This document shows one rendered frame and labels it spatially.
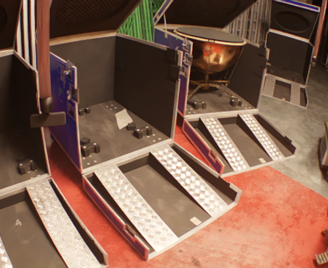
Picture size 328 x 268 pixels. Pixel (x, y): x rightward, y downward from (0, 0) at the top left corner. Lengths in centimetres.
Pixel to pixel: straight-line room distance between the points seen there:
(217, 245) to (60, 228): 102
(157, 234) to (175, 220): 20
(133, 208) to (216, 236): 60
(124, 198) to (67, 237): 52
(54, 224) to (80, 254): 27
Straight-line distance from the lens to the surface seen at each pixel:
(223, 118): 312
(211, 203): 208
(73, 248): 173
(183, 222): 194
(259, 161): 272
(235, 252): 186
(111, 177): 205
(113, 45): 294
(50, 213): 187
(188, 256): 178
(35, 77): 174
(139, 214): 188
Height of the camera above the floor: 144
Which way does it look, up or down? 30 degrees down
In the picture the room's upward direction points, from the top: 4 degrees clockwise
